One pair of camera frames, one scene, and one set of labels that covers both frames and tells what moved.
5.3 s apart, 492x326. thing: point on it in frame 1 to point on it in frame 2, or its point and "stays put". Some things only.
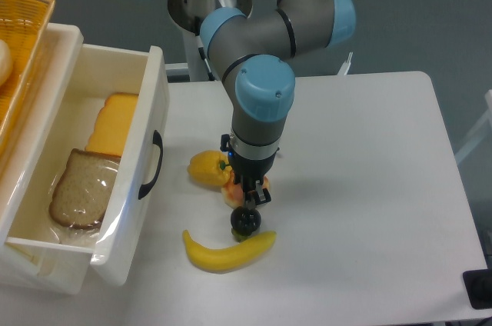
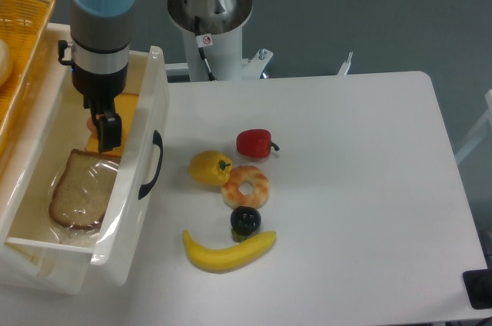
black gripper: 242,167 to 100,91
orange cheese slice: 111,124 stays put
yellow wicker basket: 24,18 stays put
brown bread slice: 82,194 stays put
